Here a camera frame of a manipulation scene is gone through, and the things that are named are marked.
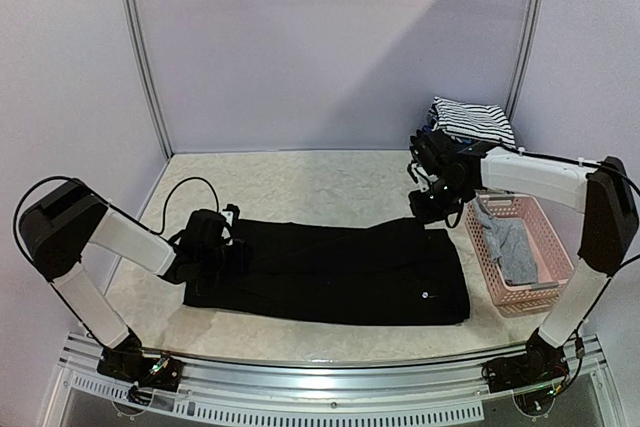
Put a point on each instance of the left aluminium corner post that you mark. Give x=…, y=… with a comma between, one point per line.
x=145, y=74

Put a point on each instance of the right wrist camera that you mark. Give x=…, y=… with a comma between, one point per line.
x=415, y=172

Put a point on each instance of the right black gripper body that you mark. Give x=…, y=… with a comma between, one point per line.
x=426, y=208

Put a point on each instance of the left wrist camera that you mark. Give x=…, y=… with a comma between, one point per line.
x=231, y=213

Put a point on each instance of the aluminium front rail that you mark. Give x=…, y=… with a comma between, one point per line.
x=449, y=391

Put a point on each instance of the black garment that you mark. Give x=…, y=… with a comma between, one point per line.
x=397, y=273

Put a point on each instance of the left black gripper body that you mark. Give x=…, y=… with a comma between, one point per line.
x=210, y=259

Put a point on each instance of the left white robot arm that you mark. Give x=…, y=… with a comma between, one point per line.
x=54, y=233

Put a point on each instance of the pink plastic laundry basket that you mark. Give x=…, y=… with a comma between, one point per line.
x=554, y=264

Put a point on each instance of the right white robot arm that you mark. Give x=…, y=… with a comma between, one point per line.
x=592, y=205

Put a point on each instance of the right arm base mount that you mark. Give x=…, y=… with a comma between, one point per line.
x=539, y=363

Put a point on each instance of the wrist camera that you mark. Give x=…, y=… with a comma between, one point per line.
x=415, y=172
x=231, y=213

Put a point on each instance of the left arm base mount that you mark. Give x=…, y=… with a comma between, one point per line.
x=128, y=362

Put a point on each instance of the grey garment in basket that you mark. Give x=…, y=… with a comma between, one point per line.
x=508, y=246

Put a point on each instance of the right aluminium corner post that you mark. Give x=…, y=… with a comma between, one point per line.
x=532, y=13

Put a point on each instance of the black white striped shirt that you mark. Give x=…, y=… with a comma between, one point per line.
x=464, y=122

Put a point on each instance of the aluminium corner post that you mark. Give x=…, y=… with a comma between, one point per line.
x=145, y=74
x=532, y=13

